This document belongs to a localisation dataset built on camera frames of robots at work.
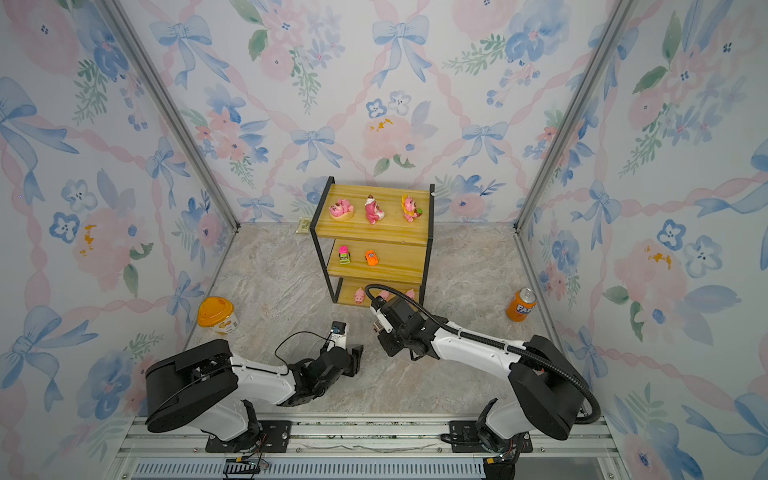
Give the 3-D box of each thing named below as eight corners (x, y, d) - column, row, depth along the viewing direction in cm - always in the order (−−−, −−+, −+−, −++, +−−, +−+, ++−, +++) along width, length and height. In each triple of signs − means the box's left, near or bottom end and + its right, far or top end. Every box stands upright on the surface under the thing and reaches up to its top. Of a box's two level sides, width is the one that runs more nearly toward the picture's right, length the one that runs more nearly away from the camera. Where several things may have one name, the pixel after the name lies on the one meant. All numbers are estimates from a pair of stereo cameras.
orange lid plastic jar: (211, 336, 93) (193, 319, 84) (220, 314, 97) (203, 296, 89) (238, 336, 93) (222, 320, 84) (245, 314, 98) (231, 296, 89)
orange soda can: (508, 324, 96) (521, 306, 87) (503, 306, 100) (515, 287, 91) (525, 324, 96) (540, 306, 87) (520, 306, 100) (533, 287, 91)
